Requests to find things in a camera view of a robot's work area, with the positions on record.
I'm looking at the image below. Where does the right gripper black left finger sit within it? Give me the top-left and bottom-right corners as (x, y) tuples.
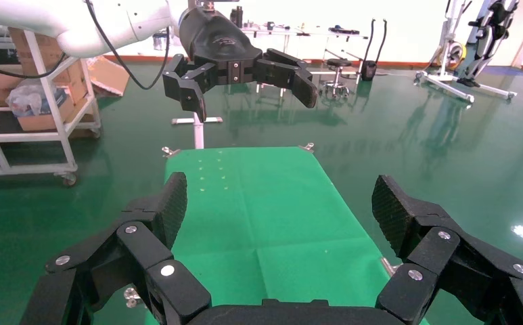
(19, 171), (212, 325)

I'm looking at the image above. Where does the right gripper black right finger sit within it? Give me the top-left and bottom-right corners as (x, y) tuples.
(371, 175), (523, 325)

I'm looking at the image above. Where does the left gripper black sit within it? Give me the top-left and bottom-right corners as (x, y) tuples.
(161, 7), (319, 123)

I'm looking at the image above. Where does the flattened cardboard sheet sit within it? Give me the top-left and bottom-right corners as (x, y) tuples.
(85, 56), (131, 98)

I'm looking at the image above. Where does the low wide cardboard box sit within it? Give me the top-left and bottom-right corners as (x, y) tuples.
(16, 94), (77, 132)

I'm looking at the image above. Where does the tall stacked cardboard box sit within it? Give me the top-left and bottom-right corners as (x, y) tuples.
(7, 26), (67, 77)

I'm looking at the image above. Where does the small cardboard box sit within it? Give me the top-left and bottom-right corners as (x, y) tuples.
(0, 64), (25, 102)

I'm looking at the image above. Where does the white T-shaped table leg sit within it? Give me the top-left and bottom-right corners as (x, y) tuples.
(171, 112), (224, 150)

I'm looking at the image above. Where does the black stool with chrome base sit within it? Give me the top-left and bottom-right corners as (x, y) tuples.
(319, 58), (355, 100)

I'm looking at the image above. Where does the black flat device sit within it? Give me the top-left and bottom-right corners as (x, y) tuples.
(328, 25), (361, 37)

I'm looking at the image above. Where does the green table cloth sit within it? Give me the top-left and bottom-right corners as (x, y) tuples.
(143, 146), (428, 325)

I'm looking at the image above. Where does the white metal shelf cart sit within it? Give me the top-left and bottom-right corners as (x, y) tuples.
(0, 28), (103, 188)

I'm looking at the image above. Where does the clear plastic bag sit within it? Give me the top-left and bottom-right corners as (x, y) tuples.
(6, 81), (68, 118)

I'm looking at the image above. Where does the yellow round device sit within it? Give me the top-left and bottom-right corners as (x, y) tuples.
(438, 40), (468, 68)

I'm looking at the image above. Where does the dark legged robot on stand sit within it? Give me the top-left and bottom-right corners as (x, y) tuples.
(457, 0), (521, 88)

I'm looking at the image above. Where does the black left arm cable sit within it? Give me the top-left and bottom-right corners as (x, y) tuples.
(84, 0), (173, 91)

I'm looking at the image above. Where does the black device with two hoses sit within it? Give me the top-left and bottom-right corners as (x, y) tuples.
(360, 18), (388, 83)

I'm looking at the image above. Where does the white rolling stand frame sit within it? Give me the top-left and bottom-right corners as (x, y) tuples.
(415, 0), (519, 105)

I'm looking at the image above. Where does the black hanging cable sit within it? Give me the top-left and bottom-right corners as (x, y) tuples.
(0, 53), (67, 81)

